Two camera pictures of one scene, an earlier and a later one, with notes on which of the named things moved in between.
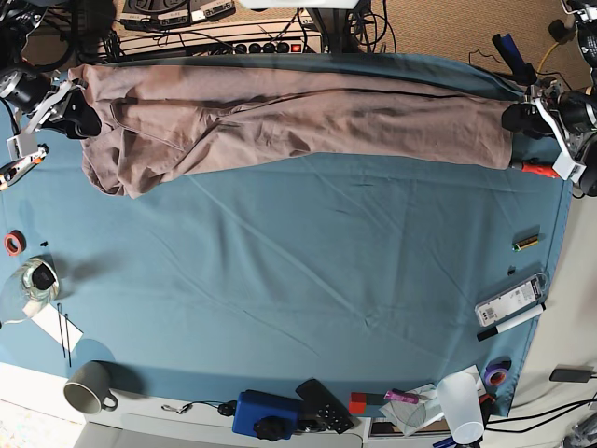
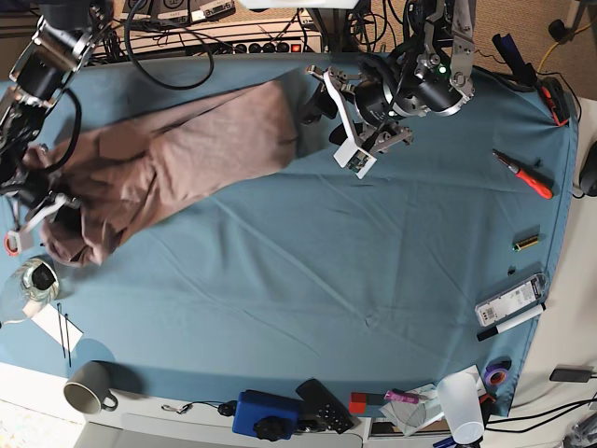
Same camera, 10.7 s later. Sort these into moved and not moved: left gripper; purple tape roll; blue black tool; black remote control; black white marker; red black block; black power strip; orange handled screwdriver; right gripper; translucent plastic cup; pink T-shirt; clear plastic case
Moved: right gripper; left gripper; pink T-shirt; orange handled screwdriver
Not moved: black remote control; red black block; clear plastic case; blue black tool; black power strip; black white marker; purple tape roll; translucent plastic cup
